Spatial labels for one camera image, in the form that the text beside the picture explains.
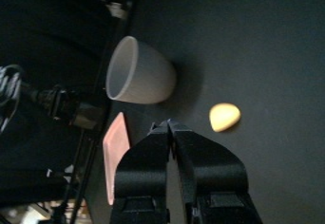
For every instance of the yellow toy chip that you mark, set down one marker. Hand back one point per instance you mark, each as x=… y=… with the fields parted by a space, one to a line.
x=224 y=117

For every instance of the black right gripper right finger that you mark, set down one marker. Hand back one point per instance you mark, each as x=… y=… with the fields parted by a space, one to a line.
x=212 y=171

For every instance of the grey bowl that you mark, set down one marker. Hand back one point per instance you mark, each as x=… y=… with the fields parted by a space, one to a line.
x=140 y=72

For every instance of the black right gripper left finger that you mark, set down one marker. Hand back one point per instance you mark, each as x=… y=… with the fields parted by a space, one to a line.
x=142 y=167

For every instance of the pink square plate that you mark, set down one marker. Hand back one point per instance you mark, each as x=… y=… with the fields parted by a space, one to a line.
x=114 y=153

